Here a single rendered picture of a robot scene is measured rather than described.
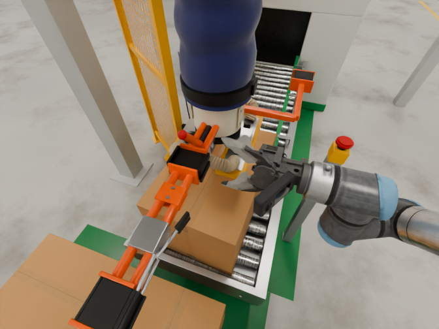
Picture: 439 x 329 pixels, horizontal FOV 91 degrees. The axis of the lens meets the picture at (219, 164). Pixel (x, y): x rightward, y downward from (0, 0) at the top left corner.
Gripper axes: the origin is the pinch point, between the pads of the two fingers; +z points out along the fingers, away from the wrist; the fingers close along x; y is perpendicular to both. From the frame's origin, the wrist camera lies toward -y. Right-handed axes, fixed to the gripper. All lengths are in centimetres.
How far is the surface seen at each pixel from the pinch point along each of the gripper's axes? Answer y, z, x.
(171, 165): -2.4, 12.3, -2.2
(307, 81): 54, -16, 1
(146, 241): -21.2, 8.2, -5.5
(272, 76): 196, 15, -54
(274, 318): 6, -33, -128
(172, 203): -11.3, 7.4, -4.7
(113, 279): -29.3, 9.4, -5.4
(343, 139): 51, -36, -19
